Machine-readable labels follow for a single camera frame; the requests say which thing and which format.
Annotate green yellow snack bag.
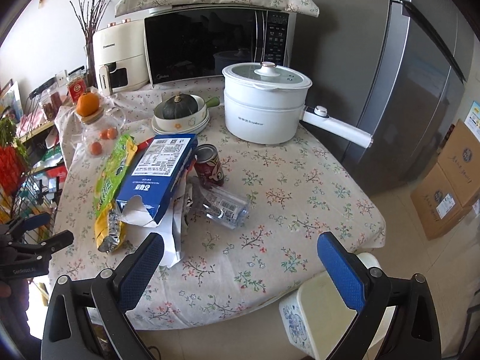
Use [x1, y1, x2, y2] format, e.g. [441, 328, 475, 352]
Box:
[94, 134, 137, 254]

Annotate blue white cardboard box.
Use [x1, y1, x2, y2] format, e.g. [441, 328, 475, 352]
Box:
[116, 133, 198, 268]

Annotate silver wrapper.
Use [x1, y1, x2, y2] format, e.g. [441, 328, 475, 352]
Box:
[181, 175, 201, 236]

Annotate clear plastic bottle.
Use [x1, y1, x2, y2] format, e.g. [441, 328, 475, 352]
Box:
[195, 185, 249, 229]

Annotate red drink can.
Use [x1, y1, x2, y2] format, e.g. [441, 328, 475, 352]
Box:
[194, 144, 224, 186]

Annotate person's left hand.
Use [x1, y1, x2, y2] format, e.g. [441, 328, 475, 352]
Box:
[0, 281, 11, 298]

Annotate white chair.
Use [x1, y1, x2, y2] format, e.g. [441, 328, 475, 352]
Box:
[295, 251, 399, 360]

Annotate red bag with greens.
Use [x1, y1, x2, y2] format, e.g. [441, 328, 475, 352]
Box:
[0, 116, 29, 197]

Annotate white blue patterned container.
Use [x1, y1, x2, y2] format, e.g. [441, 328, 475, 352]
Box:
[279, 288, 317, 359]

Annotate brown cardboard box lower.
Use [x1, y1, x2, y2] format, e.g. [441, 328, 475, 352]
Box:
[411, 164, 472, 241]

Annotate brown cardboard box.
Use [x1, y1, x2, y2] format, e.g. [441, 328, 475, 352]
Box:
[411, 164, 472, 241]
[437, 119, 480, 206]

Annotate large orange on jar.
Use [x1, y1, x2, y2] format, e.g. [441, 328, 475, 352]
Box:
[76, 92, 100, 117]

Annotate floral tablecloth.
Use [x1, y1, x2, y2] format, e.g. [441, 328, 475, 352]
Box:
[48, 79, 386, 330]

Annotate red tea tin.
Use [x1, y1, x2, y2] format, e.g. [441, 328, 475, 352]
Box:
[67, 76, 86, 104]

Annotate white plate under bowl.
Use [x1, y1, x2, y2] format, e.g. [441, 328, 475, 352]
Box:
[151, 114, 210, 134]

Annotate dark green pumpkin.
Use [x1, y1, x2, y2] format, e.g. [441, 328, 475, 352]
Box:
[162, 94, 199, 119]

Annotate cream air fryer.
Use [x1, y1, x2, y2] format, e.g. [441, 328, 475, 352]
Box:
[93, 19, 149, 96]

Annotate dried branches in vase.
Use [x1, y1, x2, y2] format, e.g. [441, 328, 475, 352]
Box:
[70, 0, 111, 87]

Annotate black microwave oven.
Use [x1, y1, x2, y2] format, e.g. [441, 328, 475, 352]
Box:
[144, 5, 293, 85]

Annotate grey refrigerator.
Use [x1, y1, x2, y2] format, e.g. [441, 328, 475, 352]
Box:
[299, 0, 475, 197]

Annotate white electric cooking pot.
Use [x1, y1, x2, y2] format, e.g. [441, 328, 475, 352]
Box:
[222, 62, 374, 149]

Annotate glass jar with handle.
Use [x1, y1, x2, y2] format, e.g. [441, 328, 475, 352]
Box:
[80, 106, 126, 157]

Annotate cream bowl with green handle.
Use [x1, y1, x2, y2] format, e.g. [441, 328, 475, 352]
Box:
[152, 94, 220, 131]

